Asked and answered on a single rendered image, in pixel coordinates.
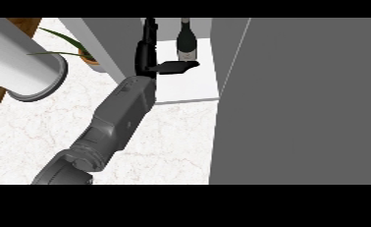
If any grey cabinet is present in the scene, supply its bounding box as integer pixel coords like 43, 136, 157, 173
58, 17, 254, 106

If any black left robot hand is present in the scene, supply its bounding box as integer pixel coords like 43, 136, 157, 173
135, 17, 202, 81

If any green potted plant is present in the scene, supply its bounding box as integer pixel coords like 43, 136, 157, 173
27, 27, 102, 67

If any dark wine bottle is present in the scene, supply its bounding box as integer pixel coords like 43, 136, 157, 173
176, 17, 199, 63

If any white cylindrical appliance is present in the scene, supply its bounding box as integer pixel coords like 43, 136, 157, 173
0, 18, 70, 103

